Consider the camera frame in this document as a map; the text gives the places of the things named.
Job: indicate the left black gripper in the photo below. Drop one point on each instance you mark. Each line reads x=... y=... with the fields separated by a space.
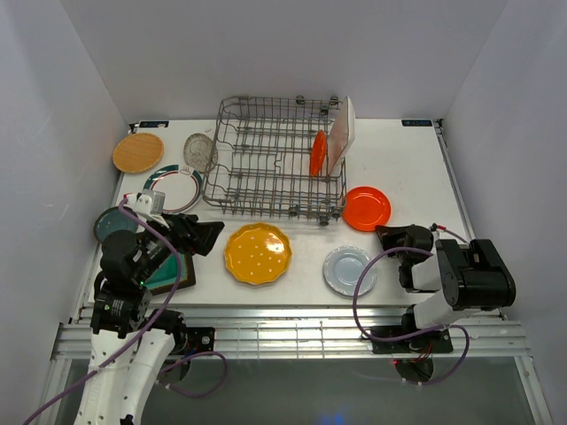
x=202 y=234

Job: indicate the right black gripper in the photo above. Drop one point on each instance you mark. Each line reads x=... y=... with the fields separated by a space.
x=388 y=234

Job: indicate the orange round plate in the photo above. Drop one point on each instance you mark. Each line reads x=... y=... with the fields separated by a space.
x=318 y=153
x=366 y=208

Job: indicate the light blue scalloped plate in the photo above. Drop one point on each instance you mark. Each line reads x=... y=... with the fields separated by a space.
x=342 y=269

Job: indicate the yellow dotted scalloped plate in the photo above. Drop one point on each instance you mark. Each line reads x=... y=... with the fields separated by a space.
x=258 y=254

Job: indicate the white rectangular plate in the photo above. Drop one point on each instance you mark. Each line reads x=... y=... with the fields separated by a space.
x=341 y=135

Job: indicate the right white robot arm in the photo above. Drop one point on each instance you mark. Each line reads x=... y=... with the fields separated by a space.
x=460 y=277

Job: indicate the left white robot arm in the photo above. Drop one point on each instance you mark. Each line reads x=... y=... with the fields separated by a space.
x=129 y=344

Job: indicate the white plate green rim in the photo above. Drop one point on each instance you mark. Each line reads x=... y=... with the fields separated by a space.
x=181 y=185

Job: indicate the speckled beige small plate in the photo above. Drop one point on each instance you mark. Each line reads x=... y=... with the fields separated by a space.
x=200 y=153

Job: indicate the dark teal round plate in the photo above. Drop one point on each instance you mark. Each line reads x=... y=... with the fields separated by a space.
x=110 y=221

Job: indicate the woven bamboo round plate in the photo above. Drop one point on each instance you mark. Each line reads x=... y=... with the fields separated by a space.
x=138 y=153

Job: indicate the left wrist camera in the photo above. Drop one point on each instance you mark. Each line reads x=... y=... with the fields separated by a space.
x=147 y=204

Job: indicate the grey wire dish rack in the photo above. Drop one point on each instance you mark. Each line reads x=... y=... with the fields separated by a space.
x=260 y=165

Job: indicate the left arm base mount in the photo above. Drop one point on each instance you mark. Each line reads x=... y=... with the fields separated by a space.
x=195 y=341

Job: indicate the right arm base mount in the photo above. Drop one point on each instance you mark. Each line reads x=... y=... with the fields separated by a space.
x=435 y=342

